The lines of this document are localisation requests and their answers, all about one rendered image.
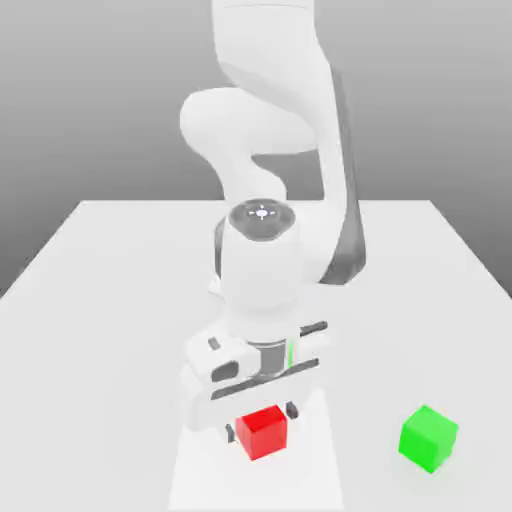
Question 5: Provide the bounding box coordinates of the small red cube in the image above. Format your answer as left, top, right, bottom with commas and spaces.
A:
234, 403, 289, 462

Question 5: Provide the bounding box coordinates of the small green cube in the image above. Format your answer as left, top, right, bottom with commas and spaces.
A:
397, 403, 460, 475

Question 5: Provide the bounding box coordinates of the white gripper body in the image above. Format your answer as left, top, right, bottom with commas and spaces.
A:
186, 356, 330, 434

